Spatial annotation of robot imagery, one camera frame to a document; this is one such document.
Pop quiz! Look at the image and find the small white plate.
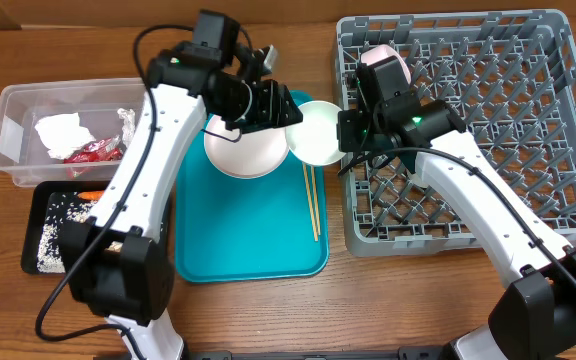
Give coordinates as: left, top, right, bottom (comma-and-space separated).
285, 100, 346, 166

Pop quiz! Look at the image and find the large white plate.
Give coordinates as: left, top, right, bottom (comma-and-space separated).
204, 115, 289, 179

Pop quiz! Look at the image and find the white bowl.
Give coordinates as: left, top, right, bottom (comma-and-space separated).
360, 45, 411, 84

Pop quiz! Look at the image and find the orange carrot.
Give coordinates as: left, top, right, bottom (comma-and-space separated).
77, 190, 104, 201

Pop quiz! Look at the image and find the white rice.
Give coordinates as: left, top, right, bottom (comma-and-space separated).
36, 192, 97, 274

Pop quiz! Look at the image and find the white cup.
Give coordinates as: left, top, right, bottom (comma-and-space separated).
407, 170, 429, 189

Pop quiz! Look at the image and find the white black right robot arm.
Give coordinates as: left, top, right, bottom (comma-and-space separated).
337, 52, 576, 360

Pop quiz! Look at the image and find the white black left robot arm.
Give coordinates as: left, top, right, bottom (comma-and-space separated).
58, 10, 303, 359

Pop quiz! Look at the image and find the grey dishwasher rack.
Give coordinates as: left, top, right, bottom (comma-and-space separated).
333, 9, 576, 256

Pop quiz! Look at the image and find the clear plastic waste bin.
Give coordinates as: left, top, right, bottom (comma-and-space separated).
0, 78, 145, 187

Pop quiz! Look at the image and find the right wooden chopstick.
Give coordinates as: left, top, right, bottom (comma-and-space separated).
310, 165, 321, 238

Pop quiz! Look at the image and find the wooden chopstick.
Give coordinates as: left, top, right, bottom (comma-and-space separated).
302, 162, 319, 242
310, 165, 321, 238

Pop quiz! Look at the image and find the left wooden chopstick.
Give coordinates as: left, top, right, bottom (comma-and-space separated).
302, 162, 319, 242

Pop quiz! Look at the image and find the crumpled white tissue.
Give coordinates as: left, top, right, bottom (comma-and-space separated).
117, 108, 136, 147

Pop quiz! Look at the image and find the teal serving tray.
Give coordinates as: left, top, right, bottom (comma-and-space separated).
174, 90, 330, 284

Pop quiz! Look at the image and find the red snack wrapper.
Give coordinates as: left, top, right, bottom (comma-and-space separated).
64, 135, 123, 164

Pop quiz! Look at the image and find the white paper napkin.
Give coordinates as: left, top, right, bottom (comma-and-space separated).
35, 113, 95, 160

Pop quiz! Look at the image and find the black rectangular tray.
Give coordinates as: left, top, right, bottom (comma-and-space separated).
20, 181, 108, 275

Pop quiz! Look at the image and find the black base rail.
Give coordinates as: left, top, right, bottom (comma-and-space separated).
189, 345, 456, 360

